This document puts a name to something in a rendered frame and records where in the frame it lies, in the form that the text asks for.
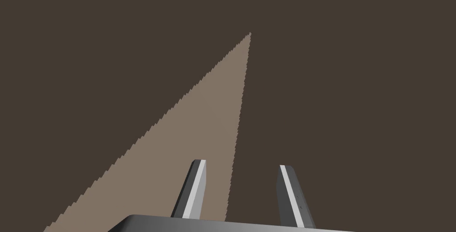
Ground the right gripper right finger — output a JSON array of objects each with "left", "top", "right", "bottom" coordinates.
[{"left": 276, "top": 164, "right": 317, "bottom": 229}]

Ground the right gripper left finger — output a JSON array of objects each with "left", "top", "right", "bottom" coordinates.
[{"left": 171, "top": 159, "right": 207, "bottom": 220}]

